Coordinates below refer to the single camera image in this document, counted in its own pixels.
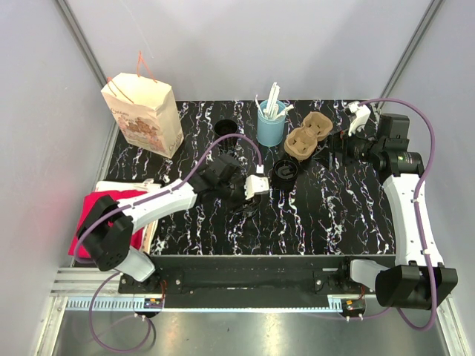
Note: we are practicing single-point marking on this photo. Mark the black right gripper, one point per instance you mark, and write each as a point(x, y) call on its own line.
point(340, 144)

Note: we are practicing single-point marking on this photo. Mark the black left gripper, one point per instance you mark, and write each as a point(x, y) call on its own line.
point(243, 205)

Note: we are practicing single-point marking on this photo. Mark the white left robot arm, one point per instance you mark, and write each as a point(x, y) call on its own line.
point(107, 230)

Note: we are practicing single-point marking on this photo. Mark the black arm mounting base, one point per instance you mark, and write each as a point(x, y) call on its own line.
point(286, 283)

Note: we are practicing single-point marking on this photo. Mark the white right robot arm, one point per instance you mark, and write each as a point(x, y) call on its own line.
point(419, 278)

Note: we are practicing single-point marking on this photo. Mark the printed paper takeout bag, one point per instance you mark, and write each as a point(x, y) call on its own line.
point(145, 111)

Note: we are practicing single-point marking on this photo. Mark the brown pulp cup carrier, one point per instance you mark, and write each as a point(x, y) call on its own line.
point(302, 141)

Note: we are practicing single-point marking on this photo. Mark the light blue straw holder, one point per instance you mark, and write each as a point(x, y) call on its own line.
point(269, 132)

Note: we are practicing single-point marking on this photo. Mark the stack of black cups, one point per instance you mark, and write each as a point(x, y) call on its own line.
point(224, 127)

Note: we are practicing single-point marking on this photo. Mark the pink folded cloth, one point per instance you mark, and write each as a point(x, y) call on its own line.
point(88, 203)

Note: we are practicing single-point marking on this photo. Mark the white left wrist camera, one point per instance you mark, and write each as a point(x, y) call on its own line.
point(255, 185)

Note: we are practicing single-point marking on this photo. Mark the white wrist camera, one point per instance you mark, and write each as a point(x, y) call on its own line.
point(255, 185)
point(358, 115)

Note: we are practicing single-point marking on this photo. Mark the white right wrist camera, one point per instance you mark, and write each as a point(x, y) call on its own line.
point(358, 115)

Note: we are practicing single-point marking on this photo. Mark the right aluminium frame post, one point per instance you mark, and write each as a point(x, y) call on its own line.
point(422, 27)

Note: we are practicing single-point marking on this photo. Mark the aluminium frame post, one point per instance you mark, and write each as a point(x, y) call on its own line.
point(422, 27)
point(72, 23)

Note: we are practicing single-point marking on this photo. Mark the left aluminium frame post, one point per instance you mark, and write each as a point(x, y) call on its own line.
point(72, 23)

